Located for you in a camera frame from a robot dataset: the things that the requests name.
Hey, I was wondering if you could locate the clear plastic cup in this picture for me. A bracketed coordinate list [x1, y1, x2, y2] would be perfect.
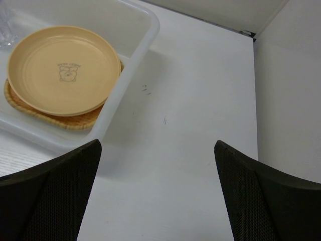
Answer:
[1, 1, 17, 48]

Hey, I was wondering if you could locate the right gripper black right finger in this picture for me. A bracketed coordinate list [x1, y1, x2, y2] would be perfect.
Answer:
[214, 141, 320, 240]

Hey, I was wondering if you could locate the translucent plastic bin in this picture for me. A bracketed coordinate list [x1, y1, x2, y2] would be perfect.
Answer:
[1, 1, 159, 153]

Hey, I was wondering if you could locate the tan round plate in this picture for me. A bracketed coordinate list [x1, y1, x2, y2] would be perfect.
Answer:
[7, 26, 121, 116]

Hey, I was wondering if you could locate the square woven bamboo tray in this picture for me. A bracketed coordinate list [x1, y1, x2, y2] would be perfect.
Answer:
[3, 59, 125, 132]

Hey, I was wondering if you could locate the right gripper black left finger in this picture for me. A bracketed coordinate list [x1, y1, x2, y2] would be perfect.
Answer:
[1, 140, 102, 240]

